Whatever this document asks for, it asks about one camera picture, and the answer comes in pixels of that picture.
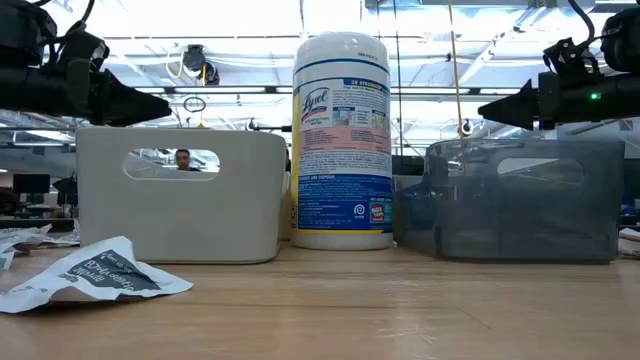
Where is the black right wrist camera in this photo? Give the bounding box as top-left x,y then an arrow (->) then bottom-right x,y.
542,37 -> 594,76

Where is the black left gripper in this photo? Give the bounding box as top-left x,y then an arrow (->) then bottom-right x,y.
29,57 -> 173,128

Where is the dark translucent plastic bin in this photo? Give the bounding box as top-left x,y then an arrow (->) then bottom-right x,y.
392,138 -> 626,265

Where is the yellow hanging cable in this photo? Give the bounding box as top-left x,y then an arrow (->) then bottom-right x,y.
446,0 -> 465,139

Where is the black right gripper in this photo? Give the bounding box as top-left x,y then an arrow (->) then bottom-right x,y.
476,71 -> 609,132

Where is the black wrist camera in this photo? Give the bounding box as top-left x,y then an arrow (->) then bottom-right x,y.
542,37 -> 594,76
52,30 -> 110,72

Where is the dark computer monitor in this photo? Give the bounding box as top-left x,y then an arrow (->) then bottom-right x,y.
12,173 -> 51,197

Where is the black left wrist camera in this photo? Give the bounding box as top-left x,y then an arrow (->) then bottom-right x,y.
52,30 -> 110,72

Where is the white alcohol pad packet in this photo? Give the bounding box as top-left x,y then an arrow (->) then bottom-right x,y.
0,235 -> 195,315
0,223 -> 54,257

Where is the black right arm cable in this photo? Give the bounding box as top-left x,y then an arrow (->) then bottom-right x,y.
567,0 -> 599,49

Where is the Lysol wipes canister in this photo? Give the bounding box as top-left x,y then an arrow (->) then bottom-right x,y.
291,31 -> 394,251

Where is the black ceiling cable reel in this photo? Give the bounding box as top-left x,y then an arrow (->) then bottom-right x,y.
180,43 -> 221,87

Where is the person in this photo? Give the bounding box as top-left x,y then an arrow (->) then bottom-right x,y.
173,148 -> 202,173

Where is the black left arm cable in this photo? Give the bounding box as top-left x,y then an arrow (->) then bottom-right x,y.
49,0 -> 97,41

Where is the black hanging cable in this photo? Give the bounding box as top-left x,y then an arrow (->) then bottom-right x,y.
391,0 -> 404,157

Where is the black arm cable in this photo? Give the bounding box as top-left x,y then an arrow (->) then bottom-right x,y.
49,0 -> 97,41
567,0 -> 599,49

